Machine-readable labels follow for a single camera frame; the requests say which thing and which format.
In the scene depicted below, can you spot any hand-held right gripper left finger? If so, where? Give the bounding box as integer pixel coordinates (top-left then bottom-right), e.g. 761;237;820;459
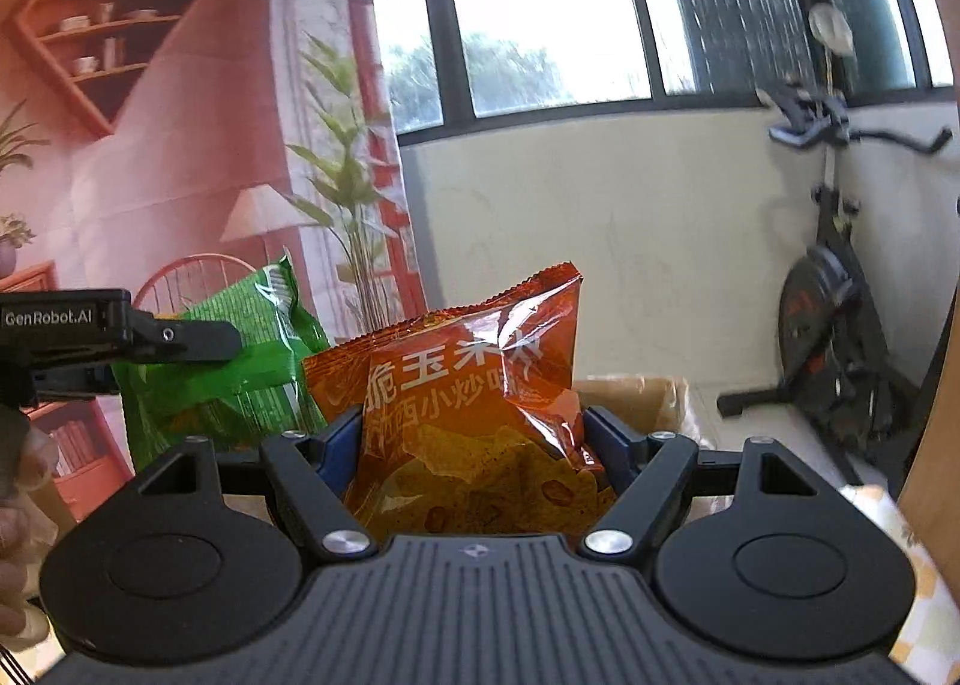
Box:
133;406;377;566

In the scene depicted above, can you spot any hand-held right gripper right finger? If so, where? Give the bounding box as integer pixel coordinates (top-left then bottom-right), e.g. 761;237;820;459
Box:
577;406;826;560

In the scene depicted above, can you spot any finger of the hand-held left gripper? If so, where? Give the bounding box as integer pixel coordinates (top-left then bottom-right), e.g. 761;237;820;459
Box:
127;314;245;363
30;364;122;402

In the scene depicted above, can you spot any cardboard box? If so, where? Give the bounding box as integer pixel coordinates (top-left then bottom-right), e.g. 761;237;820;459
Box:
574;374;732;528

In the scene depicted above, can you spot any green snack packet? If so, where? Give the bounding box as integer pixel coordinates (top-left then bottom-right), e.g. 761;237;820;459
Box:
112;248;335;472

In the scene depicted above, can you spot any orange snack packet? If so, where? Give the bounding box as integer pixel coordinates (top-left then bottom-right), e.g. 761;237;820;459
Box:
300;261;616;551

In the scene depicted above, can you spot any person's left hand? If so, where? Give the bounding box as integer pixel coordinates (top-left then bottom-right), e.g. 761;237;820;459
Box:
0;422;59;656

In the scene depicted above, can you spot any clear plastic bag liner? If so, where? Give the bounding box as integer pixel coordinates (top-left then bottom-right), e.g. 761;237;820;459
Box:
652;376;717;450

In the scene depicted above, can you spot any printed room backdrop cloth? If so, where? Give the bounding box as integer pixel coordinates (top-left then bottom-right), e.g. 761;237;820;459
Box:
0;0;428;506

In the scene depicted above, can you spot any black exercise bike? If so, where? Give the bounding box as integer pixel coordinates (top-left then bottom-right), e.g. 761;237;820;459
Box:
716;81;960;487

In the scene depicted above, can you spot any checkered floral tablecloth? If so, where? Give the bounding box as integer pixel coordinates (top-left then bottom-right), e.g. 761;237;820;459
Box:
847;482;960;685

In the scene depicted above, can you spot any black framed window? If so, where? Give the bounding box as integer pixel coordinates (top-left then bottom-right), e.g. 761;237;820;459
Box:
300;0;960;135

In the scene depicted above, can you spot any white round object on stick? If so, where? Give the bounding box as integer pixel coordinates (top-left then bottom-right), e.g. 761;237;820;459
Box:
808;2;857;94

